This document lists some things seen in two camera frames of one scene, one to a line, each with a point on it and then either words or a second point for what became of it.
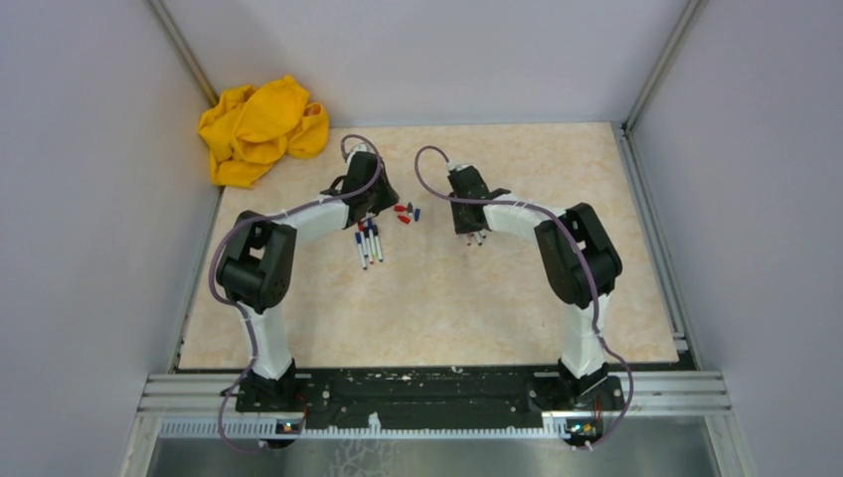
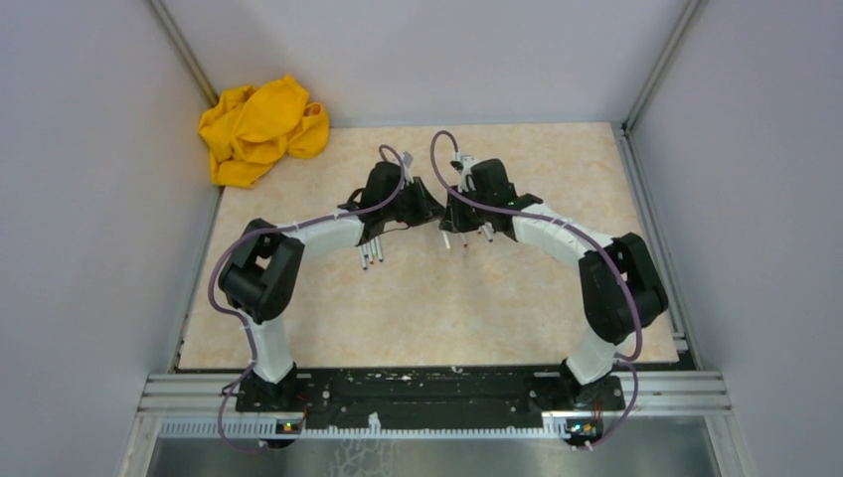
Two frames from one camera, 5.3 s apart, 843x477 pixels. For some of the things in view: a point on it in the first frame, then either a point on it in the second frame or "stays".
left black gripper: (390, 198) → (426, 205)
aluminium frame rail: (641, 395) stays
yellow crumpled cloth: (246, 129) stays
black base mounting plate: (428, 398) stays
